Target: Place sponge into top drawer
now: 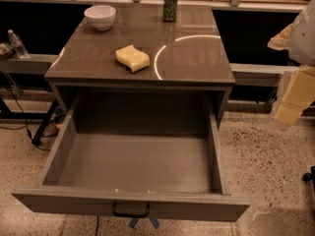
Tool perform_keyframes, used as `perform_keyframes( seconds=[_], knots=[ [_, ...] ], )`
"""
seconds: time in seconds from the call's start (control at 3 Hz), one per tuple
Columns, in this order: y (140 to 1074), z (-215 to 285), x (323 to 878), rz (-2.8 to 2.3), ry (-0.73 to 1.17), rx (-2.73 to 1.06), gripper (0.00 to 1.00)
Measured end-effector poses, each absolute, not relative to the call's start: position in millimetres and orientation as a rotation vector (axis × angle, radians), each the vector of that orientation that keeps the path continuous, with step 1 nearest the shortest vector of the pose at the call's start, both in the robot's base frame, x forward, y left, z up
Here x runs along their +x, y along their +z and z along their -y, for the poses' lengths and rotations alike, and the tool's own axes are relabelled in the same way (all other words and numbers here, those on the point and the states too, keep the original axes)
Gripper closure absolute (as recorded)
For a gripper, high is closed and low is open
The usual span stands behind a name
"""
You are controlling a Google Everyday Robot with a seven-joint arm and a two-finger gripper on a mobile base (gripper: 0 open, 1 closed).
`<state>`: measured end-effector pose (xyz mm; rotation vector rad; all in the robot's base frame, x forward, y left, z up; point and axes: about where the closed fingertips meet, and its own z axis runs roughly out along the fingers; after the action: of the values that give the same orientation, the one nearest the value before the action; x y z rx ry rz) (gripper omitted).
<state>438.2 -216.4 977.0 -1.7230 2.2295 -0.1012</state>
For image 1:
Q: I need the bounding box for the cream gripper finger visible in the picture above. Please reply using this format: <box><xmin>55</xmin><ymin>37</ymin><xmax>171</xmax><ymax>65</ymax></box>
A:
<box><xmin>267</xmin><ymin>25</ymin><xmax>292</xmax><ymax>51</ymax></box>
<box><xmin>272</xmin><ymin>65</ymin><xmax>315</xmax><ymax>129</ymax></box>

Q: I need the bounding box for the yellow sponge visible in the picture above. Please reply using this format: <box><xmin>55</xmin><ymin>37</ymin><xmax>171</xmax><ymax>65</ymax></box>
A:
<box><xmin>116</xmin><ymin>45</ymin><xmax>150</xmax><ymax>73</ymax></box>

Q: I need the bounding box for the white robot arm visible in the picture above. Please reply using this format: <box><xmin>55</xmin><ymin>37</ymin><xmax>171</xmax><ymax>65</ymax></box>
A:
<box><xmin>268</xmin><ymin>0</ymin><xmax>315</xmax><ymax>129</ymax></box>

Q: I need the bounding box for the grey wooden drawer cabinet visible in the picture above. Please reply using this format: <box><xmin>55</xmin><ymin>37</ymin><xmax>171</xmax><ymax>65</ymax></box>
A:
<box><xmin>45</xmin><ymin>4</ymin><xmax>235</xmax><ymax>121</ymax></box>

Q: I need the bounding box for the open grey top drawer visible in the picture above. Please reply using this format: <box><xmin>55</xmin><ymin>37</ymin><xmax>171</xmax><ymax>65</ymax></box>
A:
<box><xmin>12</xmin><ymin>89</ymin><xmax>250</xmax><ymax>222</ymax></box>

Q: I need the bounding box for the black caster wheel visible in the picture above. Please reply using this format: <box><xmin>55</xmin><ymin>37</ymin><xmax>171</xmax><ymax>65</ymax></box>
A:
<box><xmin>302</xmin><ymin>166</ymin><xmax>315</xmax><ymax>182</ymax></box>

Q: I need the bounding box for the green drink can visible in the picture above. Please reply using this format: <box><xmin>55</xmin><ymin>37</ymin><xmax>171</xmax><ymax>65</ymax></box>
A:
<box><xmin>163</xmin><ymin>0</ymin><xmax>177</xmax><ymax>22</ymax></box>

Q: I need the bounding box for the white ceramic bowl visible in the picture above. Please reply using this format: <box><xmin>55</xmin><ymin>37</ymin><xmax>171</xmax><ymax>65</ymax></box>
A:
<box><xmin>85</xmin><ymin>5</ymin><xmax>116</xmax><ymax>30</ymax></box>

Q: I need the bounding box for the blue tape on floor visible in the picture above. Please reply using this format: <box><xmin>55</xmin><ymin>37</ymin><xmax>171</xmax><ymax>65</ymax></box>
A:
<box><xmin>128</xmin><ymin>218</ymin><xmax>160</xmax><ymax>229</ymax></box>

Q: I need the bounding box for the low grey side shelf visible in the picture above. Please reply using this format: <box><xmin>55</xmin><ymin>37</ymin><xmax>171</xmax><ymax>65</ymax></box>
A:
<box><xmin>0</xmin><ymin>54</ymin><xmax>57</xmax><ymax>75</ymax></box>

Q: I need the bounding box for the clear plastic water bottle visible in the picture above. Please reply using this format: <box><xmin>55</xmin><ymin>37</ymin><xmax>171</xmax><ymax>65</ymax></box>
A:
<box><xmin>8</xmin><ymin>29</ymin><xmax>30</xmax><ymax>59</ymax></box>

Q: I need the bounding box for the small dish on shelf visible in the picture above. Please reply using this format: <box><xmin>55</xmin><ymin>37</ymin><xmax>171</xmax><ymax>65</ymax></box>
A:
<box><xmin>0</xmin><ymin>42</ymin><xmax>14</xmax><ymax>60</ymax></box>

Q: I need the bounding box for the black drawer handle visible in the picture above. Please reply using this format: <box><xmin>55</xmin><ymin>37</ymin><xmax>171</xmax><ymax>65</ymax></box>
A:
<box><xmin>112</xmin><ymin>203</ymin><xmax>151</xmax><ymax>218</ymax></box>

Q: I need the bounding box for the black floor cable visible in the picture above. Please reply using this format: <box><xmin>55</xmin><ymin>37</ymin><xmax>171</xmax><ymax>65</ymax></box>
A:
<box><xmin>0</xmin><ymin>72</ymin><xmax>60</xmax><ymax>152</ymax></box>

